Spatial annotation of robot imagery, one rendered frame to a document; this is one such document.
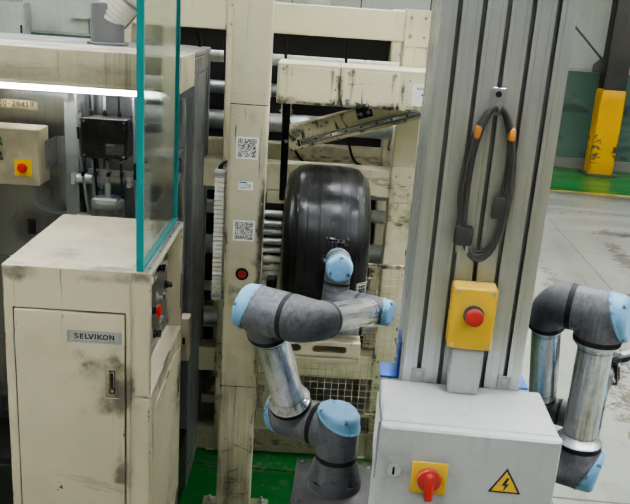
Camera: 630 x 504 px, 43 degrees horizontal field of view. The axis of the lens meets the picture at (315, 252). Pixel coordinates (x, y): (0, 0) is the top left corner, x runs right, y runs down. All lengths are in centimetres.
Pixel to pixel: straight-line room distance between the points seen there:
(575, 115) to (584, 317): 1039
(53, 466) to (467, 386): 130
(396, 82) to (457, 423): 165
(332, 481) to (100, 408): 68
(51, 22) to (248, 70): 1028
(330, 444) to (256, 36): 132
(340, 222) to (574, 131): 993
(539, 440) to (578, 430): 58
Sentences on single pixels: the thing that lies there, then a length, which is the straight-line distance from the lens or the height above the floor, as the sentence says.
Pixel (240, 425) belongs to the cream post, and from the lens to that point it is 306.
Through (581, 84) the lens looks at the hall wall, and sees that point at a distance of 1231.
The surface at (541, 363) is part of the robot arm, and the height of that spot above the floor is 112.
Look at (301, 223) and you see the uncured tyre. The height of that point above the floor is 130.
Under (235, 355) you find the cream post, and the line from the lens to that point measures 293.
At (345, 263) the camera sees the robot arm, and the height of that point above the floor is 130.
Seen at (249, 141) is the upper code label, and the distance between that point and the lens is 270.
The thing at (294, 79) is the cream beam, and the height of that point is 173.
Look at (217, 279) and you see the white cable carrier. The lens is 285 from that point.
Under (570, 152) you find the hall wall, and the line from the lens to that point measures 1241.
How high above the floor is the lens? 196
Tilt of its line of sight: 17 degrees down
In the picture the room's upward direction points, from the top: 4 degrees clockwise
